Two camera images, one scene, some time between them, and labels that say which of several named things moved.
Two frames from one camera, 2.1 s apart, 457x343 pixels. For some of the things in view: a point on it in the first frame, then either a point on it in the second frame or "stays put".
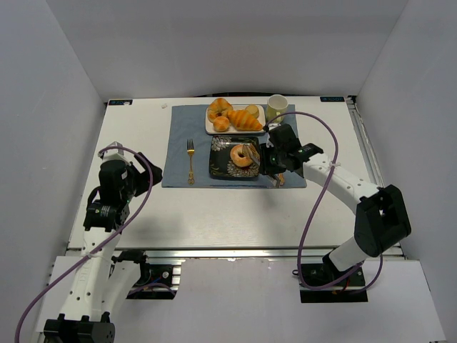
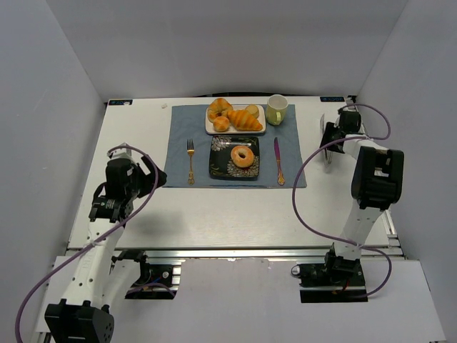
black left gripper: x=143 y=173 stays put
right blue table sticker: x=332 y=98 stays put
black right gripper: x=266 y=159 -> x=330 y=136
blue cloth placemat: x=186 y=163 stays put
